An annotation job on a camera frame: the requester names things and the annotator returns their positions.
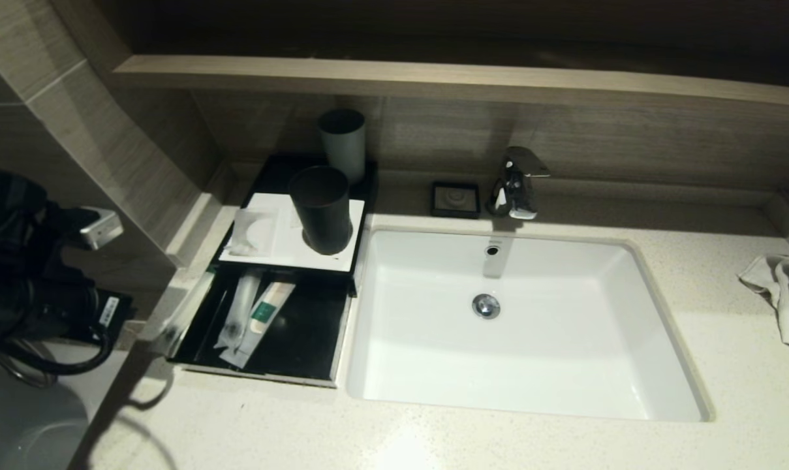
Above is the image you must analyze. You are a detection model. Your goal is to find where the long white toothbrush packet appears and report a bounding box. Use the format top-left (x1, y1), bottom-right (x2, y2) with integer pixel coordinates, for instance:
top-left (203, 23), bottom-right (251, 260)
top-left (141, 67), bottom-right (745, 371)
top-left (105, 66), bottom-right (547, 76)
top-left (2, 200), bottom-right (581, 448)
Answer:
top-left (214, 273), bottom-right (262, 351)

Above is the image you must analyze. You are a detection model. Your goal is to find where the black sliding drawer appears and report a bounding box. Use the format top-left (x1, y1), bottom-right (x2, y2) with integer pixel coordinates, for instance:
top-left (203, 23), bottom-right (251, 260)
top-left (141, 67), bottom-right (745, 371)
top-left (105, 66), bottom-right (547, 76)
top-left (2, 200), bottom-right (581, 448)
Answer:
top-left (168, 268), bottom-right (354, 390)

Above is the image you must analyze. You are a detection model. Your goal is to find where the white bathtub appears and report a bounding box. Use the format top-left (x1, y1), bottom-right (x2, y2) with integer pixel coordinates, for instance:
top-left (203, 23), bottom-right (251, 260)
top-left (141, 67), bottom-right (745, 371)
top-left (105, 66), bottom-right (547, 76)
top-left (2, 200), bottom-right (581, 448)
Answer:
top-left (0, 349), bottom-right (131, 470)

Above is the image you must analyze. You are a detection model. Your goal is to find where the toothpaste packet with green label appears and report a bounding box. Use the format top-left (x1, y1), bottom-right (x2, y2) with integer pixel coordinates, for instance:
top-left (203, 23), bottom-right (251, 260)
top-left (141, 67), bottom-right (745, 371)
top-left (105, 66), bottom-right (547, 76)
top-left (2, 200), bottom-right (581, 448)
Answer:
top-left (221, 281), bottom-right (297, 369)

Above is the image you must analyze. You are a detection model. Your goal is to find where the white ribbed tray mat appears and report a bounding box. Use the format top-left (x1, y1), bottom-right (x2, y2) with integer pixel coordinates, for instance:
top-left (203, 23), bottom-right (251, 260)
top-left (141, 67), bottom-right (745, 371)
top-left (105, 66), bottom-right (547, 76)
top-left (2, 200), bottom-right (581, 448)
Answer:
top-left (219, 193), bottom-right (366, 272)

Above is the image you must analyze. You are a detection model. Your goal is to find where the black tumbler cup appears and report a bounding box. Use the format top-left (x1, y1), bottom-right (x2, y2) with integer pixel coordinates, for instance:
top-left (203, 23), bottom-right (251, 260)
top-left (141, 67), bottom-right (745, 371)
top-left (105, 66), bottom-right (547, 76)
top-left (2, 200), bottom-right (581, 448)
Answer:
top-left (287, 165), bottom-right (354, 256)

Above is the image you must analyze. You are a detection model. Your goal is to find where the grey tumbler cup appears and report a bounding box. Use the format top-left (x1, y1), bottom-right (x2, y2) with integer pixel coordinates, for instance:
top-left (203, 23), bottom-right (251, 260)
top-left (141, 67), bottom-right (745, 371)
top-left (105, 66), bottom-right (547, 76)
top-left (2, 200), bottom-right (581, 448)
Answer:
top-left (319, 108), bottom-right (367, 187)

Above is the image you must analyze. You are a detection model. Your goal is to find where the black square soap dish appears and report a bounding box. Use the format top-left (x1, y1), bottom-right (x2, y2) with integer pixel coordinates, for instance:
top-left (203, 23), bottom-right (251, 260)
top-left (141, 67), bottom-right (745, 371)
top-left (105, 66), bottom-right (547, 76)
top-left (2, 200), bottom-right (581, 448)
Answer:
top-left (431, 182), bottom-right (480, 219)

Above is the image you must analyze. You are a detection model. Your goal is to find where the chrome sink drain stopper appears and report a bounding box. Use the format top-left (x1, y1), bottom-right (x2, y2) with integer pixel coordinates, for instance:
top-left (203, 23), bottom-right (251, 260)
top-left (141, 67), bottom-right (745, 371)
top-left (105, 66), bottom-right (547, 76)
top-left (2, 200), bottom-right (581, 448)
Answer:
top-left (471, 294), bottom-right (501, 320)

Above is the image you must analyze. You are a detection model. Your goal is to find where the chrome sink faucet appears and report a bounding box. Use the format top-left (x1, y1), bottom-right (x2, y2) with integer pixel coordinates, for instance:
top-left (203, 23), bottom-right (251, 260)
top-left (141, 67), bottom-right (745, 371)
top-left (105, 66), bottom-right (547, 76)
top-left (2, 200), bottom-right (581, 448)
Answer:
top-left (486, 148), bottom-right (550, 221)

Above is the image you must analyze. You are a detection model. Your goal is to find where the white rectangular sink basin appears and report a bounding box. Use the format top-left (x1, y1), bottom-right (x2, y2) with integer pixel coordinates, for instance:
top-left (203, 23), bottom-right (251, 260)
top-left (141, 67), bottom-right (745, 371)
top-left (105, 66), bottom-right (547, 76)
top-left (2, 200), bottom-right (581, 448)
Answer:
top-left (346, 226), bottom-right (715, 422)

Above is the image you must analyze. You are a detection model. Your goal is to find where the chrome shower hose fixture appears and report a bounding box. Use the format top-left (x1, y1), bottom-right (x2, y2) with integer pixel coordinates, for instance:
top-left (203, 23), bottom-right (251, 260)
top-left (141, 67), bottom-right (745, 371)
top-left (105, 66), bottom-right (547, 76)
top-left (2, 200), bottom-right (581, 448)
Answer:
top-left (0, 349), bottom-right (61, 390)

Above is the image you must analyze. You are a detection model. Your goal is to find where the wooden wall shelf ledge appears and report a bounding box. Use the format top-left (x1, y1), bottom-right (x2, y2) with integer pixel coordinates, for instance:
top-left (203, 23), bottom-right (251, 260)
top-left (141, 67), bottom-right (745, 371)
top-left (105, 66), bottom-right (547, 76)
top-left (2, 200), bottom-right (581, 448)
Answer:
top-left (114, 57), bottom-right (789, 110)

